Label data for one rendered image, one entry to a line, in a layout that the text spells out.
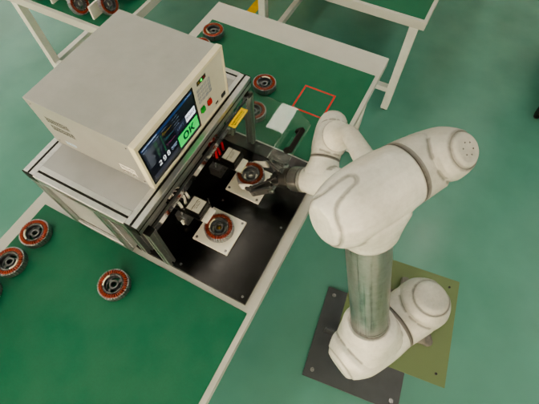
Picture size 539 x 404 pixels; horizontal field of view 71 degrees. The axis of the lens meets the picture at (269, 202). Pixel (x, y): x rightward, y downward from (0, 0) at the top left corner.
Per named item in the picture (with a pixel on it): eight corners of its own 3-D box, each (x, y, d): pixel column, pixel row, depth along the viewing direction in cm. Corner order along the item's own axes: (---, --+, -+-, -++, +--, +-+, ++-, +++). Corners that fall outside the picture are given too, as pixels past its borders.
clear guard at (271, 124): (310, 125, 139) (312, 114, 134) (281, 174, 129) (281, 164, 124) (234, 94, 147) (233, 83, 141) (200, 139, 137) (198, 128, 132)
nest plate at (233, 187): (275, 176, 157) (275, 175, 156) (257, 204, 150) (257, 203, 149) (243, 162, 160) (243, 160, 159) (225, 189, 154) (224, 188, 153)
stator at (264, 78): (272, 98, 180) (272, 92, 176) (249, 93, 181) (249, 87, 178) (278, 81, 185) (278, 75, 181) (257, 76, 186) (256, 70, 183)
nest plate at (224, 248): (246, 223, 147) (246, 222, 146) (227, 256, 140) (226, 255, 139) (213, 208, 150) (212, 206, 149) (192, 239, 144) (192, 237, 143)
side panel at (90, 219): (136, 244, 145) (103, 206, 117) (131, 251, 144) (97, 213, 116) (80, 215, 152) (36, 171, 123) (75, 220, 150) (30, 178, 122)
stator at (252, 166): (269, 172, 152) (269, 167, 149) (256, 194, 147) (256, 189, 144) (245, 162, 155) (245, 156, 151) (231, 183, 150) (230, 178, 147)
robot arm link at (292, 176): (315, 178, 137) (301, 177, 141) (305, 161, 131) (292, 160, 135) (305, 198, 133) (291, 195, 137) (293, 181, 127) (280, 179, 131)
